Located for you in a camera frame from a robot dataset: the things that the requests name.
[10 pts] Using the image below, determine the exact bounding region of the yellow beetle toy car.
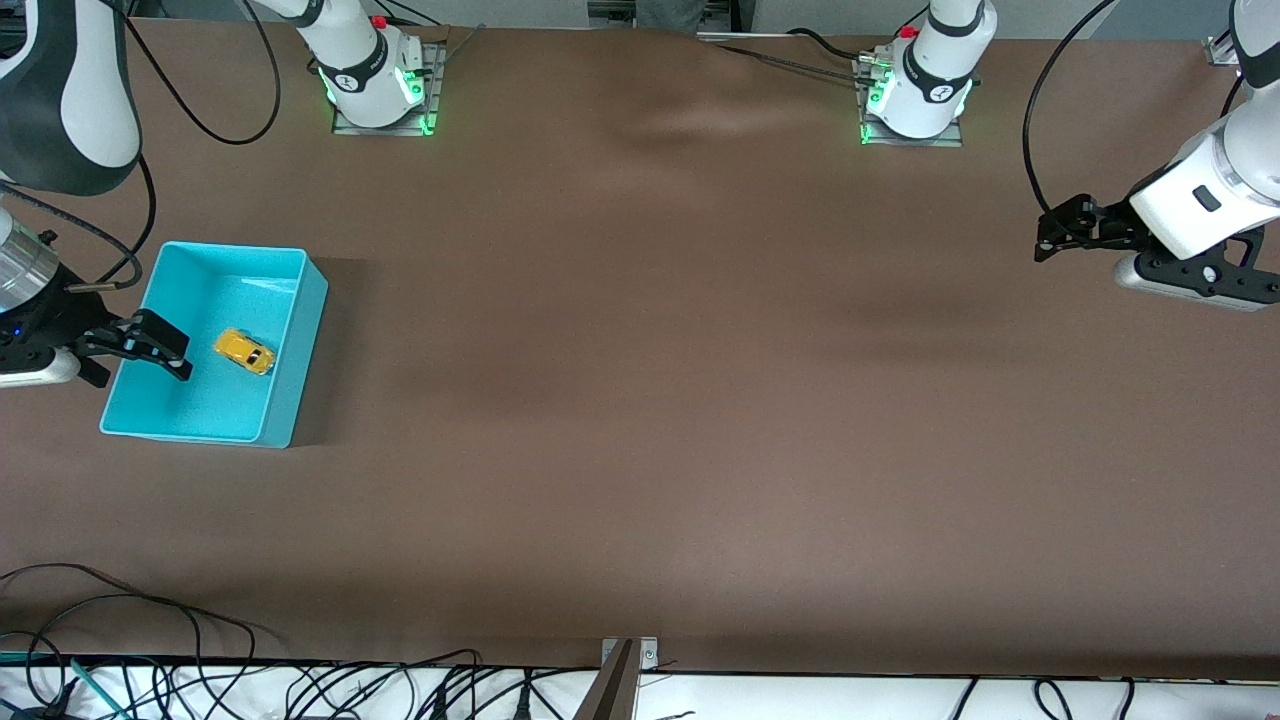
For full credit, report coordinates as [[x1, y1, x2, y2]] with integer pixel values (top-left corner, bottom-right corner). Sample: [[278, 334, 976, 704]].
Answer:
[[212, 327, 277, 377]]

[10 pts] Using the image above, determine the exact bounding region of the turquoise plastic bin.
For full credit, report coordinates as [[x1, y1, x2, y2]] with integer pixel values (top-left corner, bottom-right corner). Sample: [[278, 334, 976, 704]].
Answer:
[[99, 240, 330, 450]]

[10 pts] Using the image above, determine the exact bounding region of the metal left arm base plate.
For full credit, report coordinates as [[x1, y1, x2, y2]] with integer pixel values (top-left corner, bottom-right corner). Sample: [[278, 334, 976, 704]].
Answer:
[[855, 55, 967, 149]]

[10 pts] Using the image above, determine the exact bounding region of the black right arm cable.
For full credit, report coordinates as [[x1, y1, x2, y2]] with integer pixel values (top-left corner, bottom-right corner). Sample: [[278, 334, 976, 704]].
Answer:
[[0, 0, 282, 294]]

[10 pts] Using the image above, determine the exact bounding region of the grey braided cable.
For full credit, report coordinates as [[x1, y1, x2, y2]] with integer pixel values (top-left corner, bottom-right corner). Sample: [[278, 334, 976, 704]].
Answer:
[[697, 35, 873, 87]]

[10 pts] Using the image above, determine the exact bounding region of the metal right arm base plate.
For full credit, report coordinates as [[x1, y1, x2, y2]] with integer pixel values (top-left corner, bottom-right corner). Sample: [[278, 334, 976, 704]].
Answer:
[[332, 40, 447, 137]]

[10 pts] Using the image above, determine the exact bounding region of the aluminium frame rail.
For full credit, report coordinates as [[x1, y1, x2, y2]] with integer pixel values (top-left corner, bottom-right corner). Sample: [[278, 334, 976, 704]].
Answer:
[[588, 0, 753, 23]]

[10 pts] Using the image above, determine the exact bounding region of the grey metal post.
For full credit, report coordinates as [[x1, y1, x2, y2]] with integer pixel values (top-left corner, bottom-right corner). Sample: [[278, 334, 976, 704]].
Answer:
[[572, 640, 639, 720]]

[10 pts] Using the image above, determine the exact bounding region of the small metal edge bracket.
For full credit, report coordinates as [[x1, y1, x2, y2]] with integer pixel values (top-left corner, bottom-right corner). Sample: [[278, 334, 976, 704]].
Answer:
[[600, 637, 661, 673]]

